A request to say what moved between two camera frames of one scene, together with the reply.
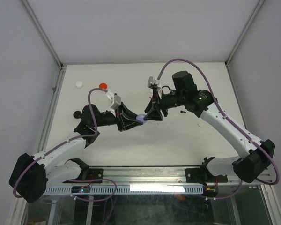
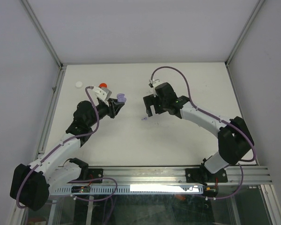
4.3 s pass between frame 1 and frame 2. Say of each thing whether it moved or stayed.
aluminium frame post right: stayed
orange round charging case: stayed
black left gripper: moved
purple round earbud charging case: moved
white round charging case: stayed
